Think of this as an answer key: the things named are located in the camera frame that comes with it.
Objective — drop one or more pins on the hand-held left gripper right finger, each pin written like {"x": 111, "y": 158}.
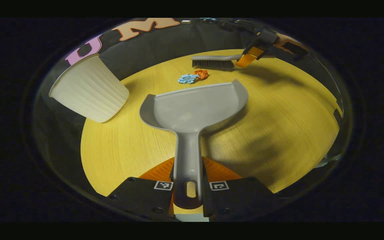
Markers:
{"x": 238, "y": 196}

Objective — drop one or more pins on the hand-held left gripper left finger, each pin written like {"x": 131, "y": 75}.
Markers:
{"x": 138, "y": 196}

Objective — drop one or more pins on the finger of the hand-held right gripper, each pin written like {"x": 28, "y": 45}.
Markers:
{"x": 249, "y": 57}

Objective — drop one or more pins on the small grey broom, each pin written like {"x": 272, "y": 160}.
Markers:
{"x": 212, "y": 61}

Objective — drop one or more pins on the orange paper scrap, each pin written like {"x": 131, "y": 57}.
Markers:
{"x": 202, "y": 73}

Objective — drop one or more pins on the blue paper scrap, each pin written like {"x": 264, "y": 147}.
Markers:
{"x": 187, "y": 79}

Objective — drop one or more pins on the grey plastic dustpan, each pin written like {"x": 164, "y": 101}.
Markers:
{"x": 195, "y": 106}

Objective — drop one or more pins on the white ribbed garbage bin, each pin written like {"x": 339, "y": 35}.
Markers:
{"x": 90, "y": 90}

